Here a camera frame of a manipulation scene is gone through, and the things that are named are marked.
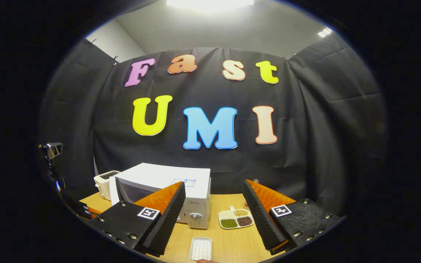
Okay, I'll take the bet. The white microwave oven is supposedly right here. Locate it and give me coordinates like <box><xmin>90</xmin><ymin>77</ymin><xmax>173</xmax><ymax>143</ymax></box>
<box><xmin>109</xmin><ymin>163</ymin><xmax>211</xmax><ymax>230</ymax></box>

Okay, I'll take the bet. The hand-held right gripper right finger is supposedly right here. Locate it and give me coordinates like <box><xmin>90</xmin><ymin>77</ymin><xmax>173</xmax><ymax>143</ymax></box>
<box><xmin>242</xmin><ymin>179</ymin><xmax>342</xmax><ymax>255</ymax></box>

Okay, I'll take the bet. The large ceiling light panel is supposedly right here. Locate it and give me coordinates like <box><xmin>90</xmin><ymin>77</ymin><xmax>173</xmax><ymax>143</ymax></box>
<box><xmin>167</xmin><ymin>0</ymin><xmax>255</xmax><ymax>9</ymax></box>

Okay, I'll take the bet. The white divided dish with beans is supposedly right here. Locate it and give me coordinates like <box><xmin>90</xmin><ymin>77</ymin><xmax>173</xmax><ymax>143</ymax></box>
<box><xmin>218</xmin><ymin>206</ymin><xmax>255</xmax><ymax>230</ymax></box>

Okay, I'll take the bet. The black backdrop cloth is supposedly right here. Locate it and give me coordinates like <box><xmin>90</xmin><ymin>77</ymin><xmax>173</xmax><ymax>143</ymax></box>
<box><xmin>39</xmin><ymin>35</ymin><xmax>388</xmax><ymax>216</ymax></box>

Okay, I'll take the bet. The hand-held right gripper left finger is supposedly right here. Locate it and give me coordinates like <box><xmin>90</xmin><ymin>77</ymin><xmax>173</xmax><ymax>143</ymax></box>
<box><xmin>89</xmin><ymin>182</ymin><xmax>186</xmax><ymax>256</ymax></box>

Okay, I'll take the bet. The small white rectangular plate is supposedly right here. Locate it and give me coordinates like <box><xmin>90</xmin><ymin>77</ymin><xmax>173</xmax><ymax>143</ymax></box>
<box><xmin>189</xmin><ymin>237</ymin><xmax>213</xmax><ymax>261</ymax></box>

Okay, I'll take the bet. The white toaster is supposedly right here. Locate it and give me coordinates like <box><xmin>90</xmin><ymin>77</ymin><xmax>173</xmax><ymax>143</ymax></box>
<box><xmin>94</xmin><ymin>170</ymin><xmax>121</xmax><ymax>201</ymax></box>

